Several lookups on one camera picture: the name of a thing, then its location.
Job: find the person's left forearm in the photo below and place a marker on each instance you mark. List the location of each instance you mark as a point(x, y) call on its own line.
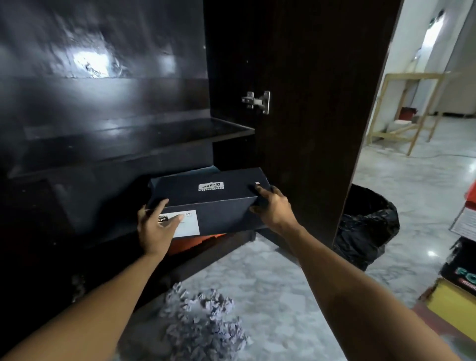
point(74, 312)

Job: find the red and white shoe box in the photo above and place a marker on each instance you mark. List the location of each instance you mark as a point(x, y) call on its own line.
point(466, 215)

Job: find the black shoe box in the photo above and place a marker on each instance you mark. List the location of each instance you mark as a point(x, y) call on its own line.
point(461, 264)

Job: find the black plastic garbage bag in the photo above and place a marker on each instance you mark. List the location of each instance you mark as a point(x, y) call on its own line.
point(366, 227)

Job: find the orange shoe box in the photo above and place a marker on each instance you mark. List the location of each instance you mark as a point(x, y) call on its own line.
point(195, 242)

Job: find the person's right forearm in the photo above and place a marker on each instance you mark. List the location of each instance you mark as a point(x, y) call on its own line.
point(364, 301)

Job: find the pile of crumpled paper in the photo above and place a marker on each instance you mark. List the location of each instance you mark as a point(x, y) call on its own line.
point(202, 327)

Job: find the dark wooden cabinet door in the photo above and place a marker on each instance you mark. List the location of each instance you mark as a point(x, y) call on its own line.
point(305, 111)

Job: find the yellow shoe box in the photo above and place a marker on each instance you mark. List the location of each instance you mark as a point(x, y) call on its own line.
point(452, 303)

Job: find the metal cabinet hinge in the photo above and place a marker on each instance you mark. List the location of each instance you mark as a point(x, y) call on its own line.
point(256, 100)

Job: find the dark wooden cabinet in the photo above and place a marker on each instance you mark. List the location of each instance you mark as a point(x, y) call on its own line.
point(108, 130)

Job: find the person's right hand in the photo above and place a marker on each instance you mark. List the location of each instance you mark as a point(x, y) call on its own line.
point(277, 212)

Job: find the light wooden frame stand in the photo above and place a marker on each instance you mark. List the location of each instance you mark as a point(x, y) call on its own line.
point(409, 111)

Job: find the person's right thumb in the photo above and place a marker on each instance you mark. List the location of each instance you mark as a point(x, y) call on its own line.
point(258, 208)

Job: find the person's left hand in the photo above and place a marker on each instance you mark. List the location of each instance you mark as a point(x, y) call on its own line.
point(156, 230)

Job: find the dark blue shoe box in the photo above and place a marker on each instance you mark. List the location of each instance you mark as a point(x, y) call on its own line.
point(219, 202)

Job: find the person's left thumb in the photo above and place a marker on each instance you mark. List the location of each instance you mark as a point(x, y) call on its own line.
point(158, 208)

